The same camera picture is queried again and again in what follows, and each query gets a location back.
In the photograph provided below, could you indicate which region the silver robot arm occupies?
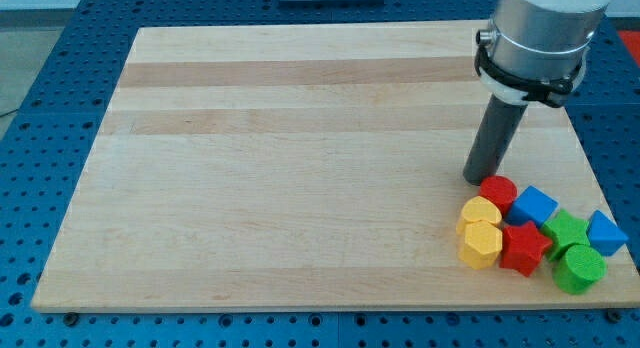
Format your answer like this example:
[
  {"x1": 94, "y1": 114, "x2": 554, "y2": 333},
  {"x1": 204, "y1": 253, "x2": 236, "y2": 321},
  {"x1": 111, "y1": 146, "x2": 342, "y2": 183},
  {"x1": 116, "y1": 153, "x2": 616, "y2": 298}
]
[{"x1": 474, "y1": 0, "x2": 611, "y2": 108}]

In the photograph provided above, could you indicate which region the light wooden board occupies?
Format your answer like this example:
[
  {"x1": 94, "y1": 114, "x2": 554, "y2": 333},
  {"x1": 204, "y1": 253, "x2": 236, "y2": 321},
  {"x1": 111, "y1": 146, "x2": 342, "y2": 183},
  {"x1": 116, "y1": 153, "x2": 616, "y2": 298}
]
[{"x1": 31, "y1": 21, "x2": 639, "y2": 313}]

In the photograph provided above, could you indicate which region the yellow heart block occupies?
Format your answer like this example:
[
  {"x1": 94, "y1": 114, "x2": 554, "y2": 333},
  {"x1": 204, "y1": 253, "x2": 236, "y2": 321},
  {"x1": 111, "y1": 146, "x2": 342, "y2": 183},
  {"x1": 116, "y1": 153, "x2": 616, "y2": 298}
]
[{"x1": 456, "y1": 196, "x2": 502, "y2": 235}]

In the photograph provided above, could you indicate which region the yellow hexagon block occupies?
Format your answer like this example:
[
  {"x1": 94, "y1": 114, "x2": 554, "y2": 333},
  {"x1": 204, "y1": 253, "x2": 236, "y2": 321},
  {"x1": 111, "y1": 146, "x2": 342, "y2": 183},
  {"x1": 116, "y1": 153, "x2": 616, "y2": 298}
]
[{"x1": 458, "y1": 221, "x2": 503, "y2": 270}]

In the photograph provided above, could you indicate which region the red cylinder block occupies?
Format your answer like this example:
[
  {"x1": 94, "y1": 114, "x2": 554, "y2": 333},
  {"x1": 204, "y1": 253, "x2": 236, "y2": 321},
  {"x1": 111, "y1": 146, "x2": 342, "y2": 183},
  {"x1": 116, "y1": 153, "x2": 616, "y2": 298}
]
[{"x1": 479, "y1": 175, "x2": 518, "y2": 216}]

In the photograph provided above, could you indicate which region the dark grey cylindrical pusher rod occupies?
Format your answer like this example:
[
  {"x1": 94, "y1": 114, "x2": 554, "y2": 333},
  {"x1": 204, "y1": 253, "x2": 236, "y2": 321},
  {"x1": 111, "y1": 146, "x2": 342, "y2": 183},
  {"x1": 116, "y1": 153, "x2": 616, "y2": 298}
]
[{"x1": 463, "y1": 95, "x2": 527, "y2": 186}]

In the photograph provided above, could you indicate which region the blue cube block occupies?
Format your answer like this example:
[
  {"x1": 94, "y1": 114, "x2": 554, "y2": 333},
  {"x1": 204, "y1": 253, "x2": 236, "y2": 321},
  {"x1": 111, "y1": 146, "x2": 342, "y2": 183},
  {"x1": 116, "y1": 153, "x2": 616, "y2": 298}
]
[{"x1": 505, "y1": 186, "x2": 559, "y2": 228}]

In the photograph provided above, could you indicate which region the red star block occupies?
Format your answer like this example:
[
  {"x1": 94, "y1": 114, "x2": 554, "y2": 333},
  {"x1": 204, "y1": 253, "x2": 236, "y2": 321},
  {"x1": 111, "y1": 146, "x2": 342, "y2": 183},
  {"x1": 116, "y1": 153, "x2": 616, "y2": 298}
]
[{"x1": 499, "y1": 221, "x2": 553, "y2": 277}]

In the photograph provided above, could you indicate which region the green star block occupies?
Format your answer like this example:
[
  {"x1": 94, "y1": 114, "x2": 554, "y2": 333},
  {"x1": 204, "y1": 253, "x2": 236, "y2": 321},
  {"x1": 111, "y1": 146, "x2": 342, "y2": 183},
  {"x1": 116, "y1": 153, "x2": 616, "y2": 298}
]
[{"x1": 540, "y1": 209, "x2": 590, "y2": 262}]

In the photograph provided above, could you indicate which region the green cylinder block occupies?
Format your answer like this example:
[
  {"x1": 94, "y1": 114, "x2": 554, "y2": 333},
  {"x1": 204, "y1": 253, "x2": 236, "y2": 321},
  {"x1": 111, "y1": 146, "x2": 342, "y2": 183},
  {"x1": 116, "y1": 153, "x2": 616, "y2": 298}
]
[{"x1": 552, "y1": 245, "x2": 607, "y2": 295}]

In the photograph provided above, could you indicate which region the blue triangle block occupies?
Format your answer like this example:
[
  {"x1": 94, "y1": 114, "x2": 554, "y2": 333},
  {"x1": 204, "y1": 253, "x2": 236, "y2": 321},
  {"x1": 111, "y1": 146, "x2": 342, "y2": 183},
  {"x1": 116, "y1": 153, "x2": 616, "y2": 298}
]
[{"x1": 587, "y1": 210, "x2": 628, "y2": 257}]

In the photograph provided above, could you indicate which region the black clamp ring with cable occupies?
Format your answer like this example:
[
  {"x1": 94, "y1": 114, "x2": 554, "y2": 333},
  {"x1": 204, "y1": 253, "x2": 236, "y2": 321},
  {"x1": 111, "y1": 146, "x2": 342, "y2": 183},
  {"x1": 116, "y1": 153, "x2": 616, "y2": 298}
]
[{"x1": 473, "y1": 43, "x2": 586, "y2": 109}]

